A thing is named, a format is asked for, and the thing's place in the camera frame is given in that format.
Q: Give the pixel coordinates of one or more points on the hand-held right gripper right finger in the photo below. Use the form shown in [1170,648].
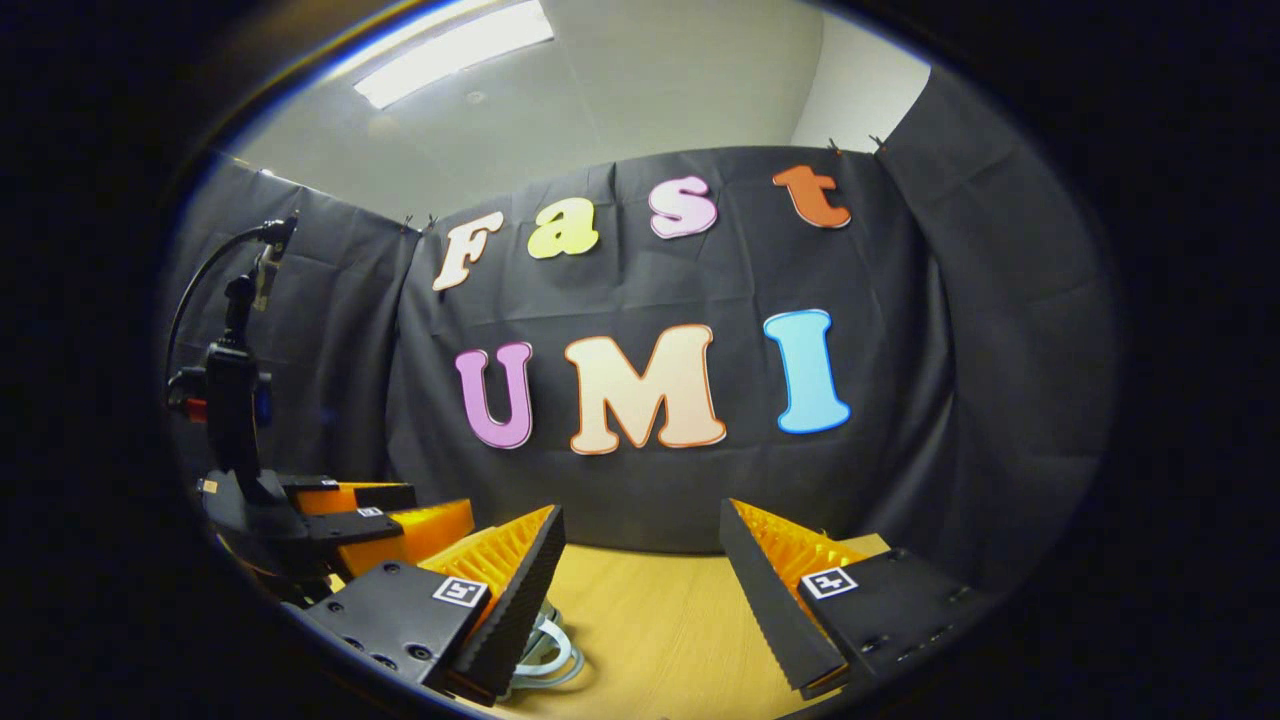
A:
[770,612]

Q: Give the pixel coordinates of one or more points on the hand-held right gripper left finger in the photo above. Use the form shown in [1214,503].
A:
[510,612]

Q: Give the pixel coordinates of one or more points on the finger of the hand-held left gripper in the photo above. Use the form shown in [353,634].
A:
[350,528]
[360,497]

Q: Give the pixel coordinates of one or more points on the black backdrop cloth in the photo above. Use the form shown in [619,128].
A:
[950,400]

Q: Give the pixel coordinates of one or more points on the ceiling light panel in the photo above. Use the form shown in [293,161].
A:
[450,50]

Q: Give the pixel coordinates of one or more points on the light blue suitcase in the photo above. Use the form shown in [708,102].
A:
[562,655]

